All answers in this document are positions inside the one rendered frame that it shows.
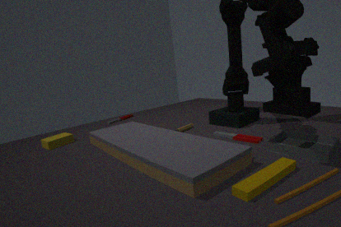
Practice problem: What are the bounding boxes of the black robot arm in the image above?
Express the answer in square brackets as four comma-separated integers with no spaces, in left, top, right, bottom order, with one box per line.
[219,0,319,113]

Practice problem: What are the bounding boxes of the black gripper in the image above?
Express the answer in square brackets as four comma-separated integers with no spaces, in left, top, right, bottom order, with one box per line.
[251,31,312,103]

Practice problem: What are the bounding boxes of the yellow rectangular block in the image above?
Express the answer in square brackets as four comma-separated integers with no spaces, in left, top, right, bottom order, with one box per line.
[41,132,75,150]
[231,157,296,202]

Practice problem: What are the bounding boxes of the brown thin rod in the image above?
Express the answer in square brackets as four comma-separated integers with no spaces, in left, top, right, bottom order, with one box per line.
[274,168,339,204]
[268,190,341,227]

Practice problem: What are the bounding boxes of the grey flat panel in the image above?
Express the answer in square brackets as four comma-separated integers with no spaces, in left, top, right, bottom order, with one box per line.
[89,122,252,198]

